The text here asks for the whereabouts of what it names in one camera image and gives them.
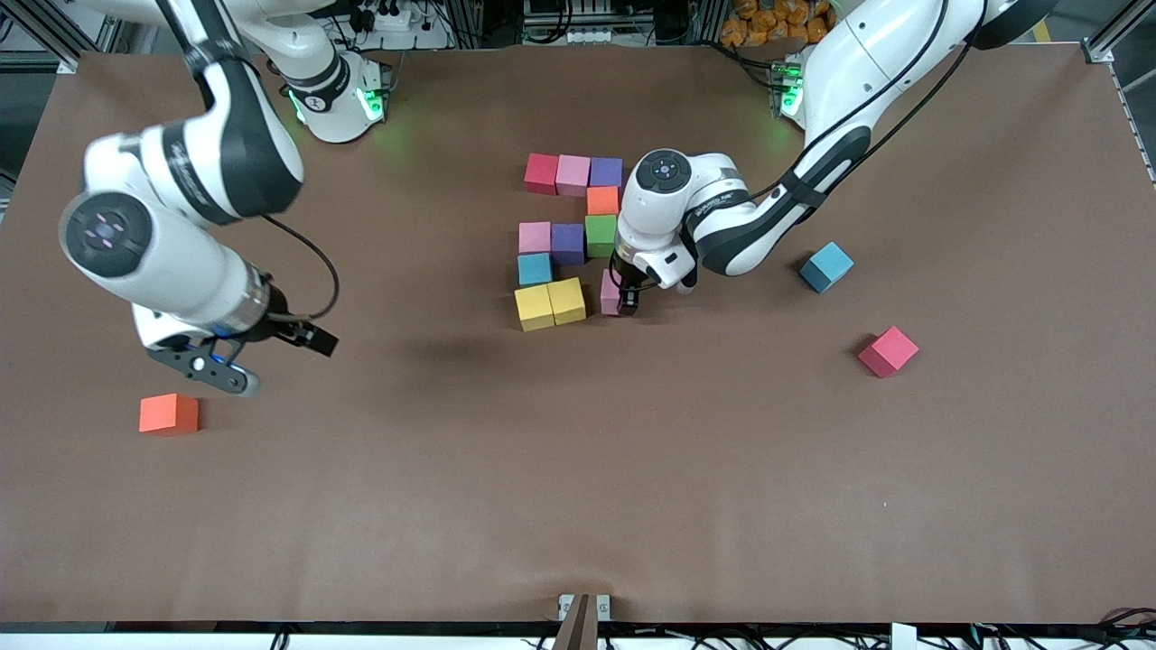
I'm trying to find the bag of orange items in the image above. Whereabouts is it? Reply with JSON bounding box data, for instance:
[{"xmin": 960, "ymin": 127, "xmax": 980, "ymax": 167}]
[{"xmin": 720, "ymin": 0, "xmax": 841, "ymax": 48}]

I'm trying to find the white power strip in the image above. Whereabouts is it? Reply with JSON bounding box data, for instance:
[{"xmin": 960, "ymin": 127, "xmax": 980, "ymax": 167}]
[{"xmin": 354, "ymin": 0, "xmax": 427, "ymax": 33}]

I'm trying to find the red foam block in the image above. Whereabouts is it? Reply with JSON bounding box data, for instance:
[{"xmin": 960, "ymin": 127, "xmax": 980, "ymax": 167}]
[
  {"xmin": 524, "ymin": 153, "xmax": 561, "ymax": 196},
  {"xmin": 857, "ymin": 326, "xmax": 920, "ymax": 379}
]

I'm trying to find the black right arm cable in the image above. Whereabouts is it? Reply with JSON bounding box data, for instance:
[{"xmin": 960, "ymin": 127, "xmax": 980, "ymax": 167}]
[{"xmin": 158, "ymin": 0, "xmax": 341, "ymax": 322}]

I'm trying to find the yellow foam block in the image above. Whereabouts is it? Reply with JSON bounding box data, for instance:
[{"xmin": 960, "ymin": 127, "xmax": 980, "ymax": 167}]
[
  {"xmin": 546, "ymin": 277, "xmax": 589, "ymax": 327},
  {"xmin": 514, "ymin": 284, "xmax": 557, "ymax": 333}
]

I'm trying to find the white electronics box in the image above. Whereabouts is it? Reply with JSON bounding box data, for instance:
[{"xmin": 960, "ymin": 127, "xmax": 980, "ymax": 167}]
[{"xmin": 522, "ymin": 0, "xmax": 624, "ymax": 46}]

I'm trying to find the mauve pink foam block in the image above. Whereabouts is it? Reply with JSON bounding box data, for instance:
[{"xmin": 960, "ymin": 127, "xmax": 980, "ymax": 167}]
[{"xmin": 555, "ymin": 154, "xmax": 594, "ymax": 198}]

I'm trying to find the large table cover sheet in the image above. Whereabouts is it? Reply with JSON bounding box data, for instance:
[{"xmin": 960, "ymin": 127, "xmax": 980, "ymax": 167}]
[{"xmin": 0, "ymin": 45, "xmax": 1156, "ymax": 626}]

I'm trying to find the metal edge bracket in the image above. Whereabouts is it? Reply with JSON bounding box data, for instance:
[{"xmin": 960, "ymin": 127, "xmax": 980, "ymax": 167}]
[{"xmin": 553, "ymin": 593, "xmax": 612, "ymax": 650}]

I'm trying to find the aluminium frame rail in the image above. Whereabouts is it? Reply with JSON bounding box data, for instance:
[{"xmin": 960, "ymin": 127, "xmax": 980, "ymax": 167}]
[{"xmin": 0, "ymin": 0, "xmax": 118, "ymax": 75}]

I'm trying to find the green foam block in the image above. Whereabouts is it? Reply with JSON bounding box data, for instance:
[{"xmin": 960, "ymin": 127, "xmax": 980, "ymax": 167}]
[{"xmin": 584, "ymin": 215, "xmax": 620, "ymax": 259}]

